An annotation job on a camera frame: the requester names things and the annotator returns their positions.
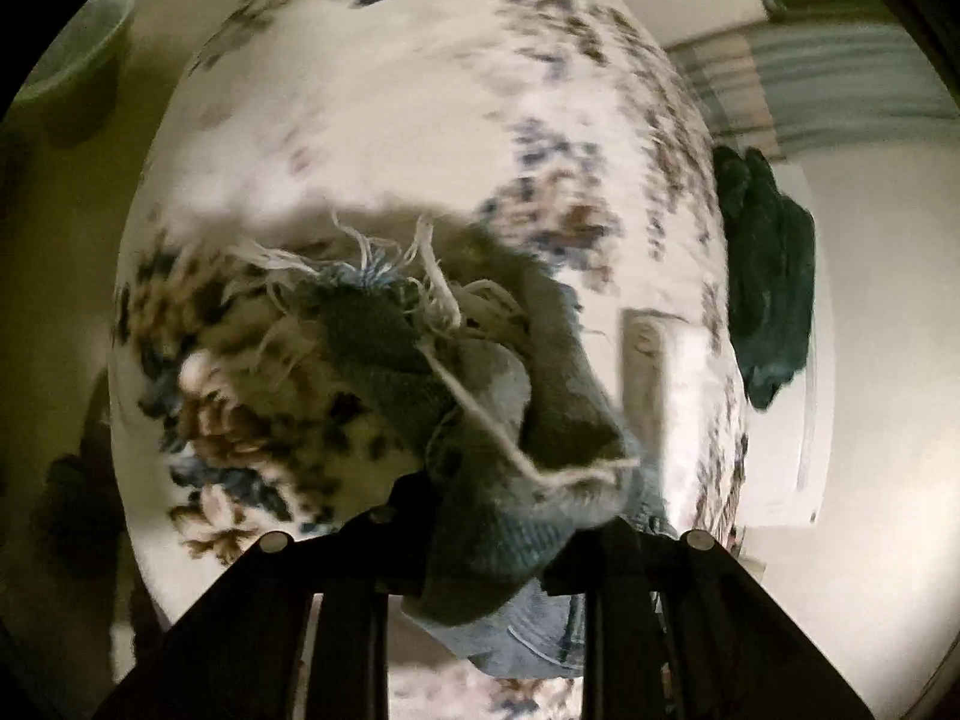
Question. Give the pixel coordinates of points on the blue denim shorts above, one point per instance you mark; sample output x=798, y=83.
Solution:
x=472, y=353

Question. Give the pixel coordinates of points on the white folded cloth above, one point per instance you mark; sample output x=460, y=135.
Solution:
x=665, y=362

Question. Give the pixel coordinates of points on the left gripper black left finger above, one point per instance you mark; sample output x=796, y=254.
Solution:
x=288, y=612

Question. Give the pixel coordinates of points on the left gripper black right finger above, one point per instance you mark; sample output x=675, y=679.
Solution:
x=677, y=628

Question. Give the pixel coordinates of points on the striped curtain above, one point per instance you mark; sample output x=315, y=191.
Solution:
x=786, y=88

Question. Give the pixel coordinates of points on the green plastic basin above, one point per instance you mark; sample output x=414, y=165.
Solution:
x=72, y=90

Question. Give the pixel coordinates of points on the dark green blanket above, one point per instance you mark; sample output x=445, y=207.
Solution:
x=770, y=273

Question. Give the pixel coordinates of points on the floral bed sheet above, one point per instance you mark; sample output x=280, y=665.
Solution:
x=557, y=126

